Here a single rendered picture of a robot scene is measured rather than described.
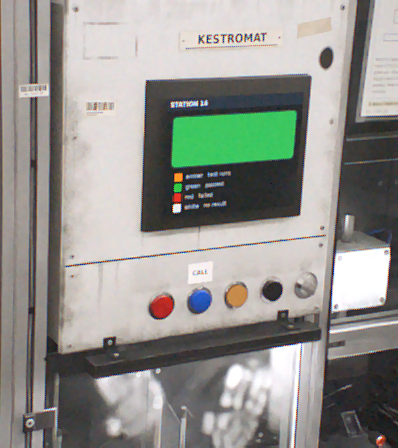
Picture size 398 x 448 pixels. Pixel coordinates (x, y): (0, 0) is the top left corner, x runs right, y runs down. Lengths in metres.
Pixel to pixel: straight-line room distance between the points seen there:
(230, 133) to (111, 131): 0.17
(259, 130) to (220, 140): 0.06
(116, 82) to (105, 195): 0.15
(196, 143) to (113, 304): 0.24
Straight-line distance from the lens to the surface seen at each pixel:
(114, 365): 1.54
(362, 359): 2.09
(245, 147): 1.57
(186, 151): 1.52
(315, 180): 1.67
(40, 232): 1.50
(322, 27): 1.63
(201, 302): 1.61
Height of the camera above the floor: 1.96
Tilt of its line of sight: 16 degrees down
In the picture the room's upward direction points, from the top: 3 degrees clockwise
